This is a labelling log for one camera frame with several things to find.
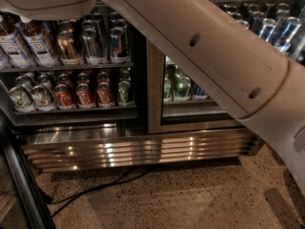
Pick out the blue silver tall can right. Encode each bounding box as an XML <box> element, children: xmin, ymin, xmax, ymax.
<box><xmin>258</xmin><ymin>18</ymin><xmax>276</xmax><ymax>40</ymax></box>

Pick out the green can compartment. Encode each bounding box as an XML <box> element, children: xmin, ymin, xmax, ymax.
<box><xmin>174</xmin><ymin>76</ymin><xmax>191</xmax><ymax>101</ymax></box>
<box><xmin>118</xmin><ymin>81</ymin><xmax>133</xmax><ymax>106</ymax></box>

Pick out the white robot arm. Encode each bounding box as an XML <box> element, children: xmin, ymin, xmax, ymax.
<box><xmin>0</xmin><ymin>0</ymin><xmax>305</xmax><ymax>194</ymax></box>

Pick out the green can left compartment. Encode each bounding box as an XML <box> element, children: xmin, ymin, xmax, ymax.
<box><xmin>118</xmin><ymin>81</ymin><xmax>133</xmax><ymax>106</ymax></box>

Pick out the red can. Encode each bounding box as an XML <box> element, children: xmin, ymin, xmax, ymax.
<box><xmin>96</xmin><ymin>82</ymin><xmax>115</xmax><ymax>108</ymax></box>
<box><xmin>54</xmin><ymin>84</ymin><xmax>76</xmax><ymax>110</ymax></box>
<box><xmin>76</xmin><ymin>83</ymin><xmax>95</xmax><ymax>108</ymax></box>

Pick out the green white can far left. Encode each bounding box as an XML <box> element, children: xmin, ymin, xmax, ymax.
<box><xmin>10</xmin><ymin>86</ymin><xmax>35</xmax><ymax>113</ymax></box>

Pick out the tea bottle white label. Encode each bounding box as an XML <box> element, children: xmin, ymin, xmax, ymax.
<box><xmin>21</xmin><ymin>16</ymin><xmax>59</xmax><ymax>67</ymax></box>

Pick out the green can right compartment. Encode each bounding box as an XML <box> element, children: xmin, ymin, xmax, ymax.
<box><xmin>174</xmin><ymin>76</ymin><xmax>191</xmax><ymax>101</ymax></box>

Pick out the green white can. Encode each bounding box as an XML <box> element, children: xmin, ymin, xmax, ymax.
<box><xmin>31</xmin><ymin>85</ymin><xmax>56</xmax><ymax>112</ymax></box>
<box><xmin>10</xmin><ymin>86</ymin><xmax>35</xmax><ymax>113</ymax></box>

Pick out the tea bottle far left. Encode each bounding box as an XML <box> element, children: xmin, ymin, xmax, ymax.
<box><xmin>0</xmin><ymin>15</ymin><xmax>35</xmax><ymax>69</ymax></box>

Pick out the glass fridge door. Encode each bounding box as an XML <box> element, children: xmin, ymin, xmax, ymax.
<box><xmin>147</xmin><ymin>42</ymin><xmax>239</xmax><ymax>134</ymax></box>
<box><xmin>0</xmin><ymin>120</ymin><xmax>56</xmax><ymax>229</ymax></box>

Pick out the stainless fridge base grille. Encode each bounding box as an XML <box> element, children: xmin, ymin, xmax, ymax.
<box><xmin>20</xmin><ymin>127</ymin><xmax>264</xmax><ymax>173</ymax></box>

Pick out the gold tall can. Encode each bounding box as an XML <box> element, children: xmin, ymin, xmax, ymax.
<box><xmin>57</xmin><ymin>31</ymin><xmax>83</xmax><ymax>66</ymax></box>

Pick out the black floor cable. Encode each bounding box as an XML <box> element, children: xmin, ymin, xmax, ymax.
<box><xmin>47</xmin><ymin>164</ymin><xmax>156</xmax><ymax>219</ymax></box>

